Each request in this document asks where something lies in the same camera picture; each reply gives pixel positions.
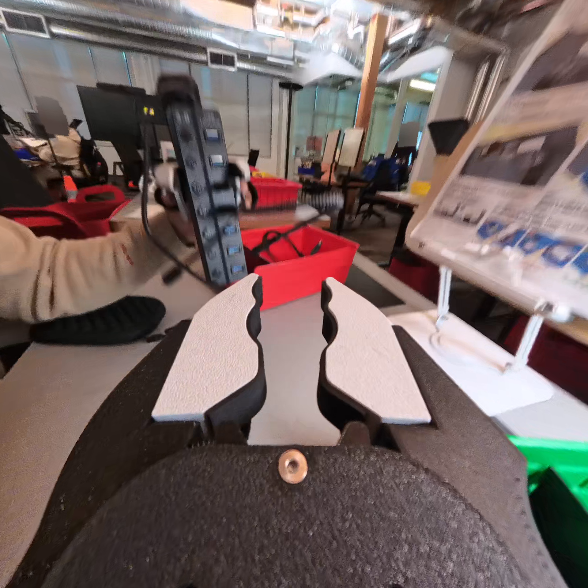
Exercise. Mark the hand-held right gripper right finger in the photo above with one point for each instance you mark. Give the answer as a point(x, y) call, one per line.
point(372, 363)

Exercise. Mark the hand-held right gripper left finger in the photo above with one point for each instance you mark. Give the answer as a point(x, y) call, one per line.
point(211, 358)

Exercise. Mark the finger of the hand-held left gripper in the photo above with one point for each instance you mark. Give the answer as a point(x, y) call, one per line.
point(238, 170)
point(167, 178)

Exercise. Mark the black seven-port usb hub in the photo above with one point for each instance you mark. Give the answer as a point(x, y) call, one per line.
point(206, 206)

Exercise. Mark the red plastic bin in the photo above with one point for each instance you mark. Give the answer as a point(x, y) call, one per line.
point(312, 275)

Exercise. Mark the green plastic bin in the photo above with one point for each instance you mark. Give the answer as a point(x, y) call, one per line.
point(551, 454)

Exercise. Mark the person's left forearm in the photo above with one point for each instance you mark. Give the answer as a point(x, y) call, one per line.
point(69, 271)

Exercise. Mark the red ribbed crate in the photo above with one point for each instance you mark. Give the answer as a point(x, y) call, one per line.
point(275, 195)

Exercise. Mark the black monitor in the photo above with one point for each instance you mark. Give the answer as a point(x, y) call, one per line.
point(110, 115)

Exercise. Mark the dark red floor bin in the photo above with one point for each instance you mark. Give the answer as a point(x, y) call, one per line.
point(415, 280)

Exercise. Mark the small whiteboard easel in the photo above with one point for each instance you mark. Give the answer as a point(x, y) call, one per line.
point(331, 147)
point(351, 147)

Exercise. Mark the instruction sheet on white stand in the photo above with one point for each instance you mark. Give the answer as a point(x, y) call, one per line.
point(468, 381)

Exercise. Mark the orange traffic cone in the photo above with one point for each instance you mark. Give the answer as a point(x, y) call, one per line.
point(70, 188)

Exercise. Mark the black wrist rest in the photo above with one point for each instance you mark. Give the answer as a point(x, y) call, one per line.
point(101, 321)

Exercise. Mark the office chair with blue jacket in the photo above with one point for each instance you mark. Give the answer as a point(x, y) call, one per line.
point(386, 174)

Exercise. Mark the black chair back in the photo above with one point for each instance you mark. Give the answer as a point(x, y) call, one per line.
point(18, 183)

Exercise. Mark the wooden desk with black legs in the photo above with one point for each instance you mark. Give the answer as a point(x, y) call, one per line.
point(399, 197)

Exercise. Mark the wooden pillar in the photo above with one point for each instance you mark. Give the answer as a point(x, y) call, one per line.
point(371, 69)

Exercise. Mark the yellow plastic bin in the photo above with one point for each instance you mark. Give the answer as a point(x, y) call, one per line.
point(420, 187)

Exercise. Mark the document stand with black sheet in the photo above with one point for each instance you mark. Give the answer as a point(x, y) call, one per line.
point(448, 135)

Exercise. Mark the printed instruction sheet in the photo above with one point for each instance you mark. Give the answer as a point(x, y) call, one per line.
point(519, 193)

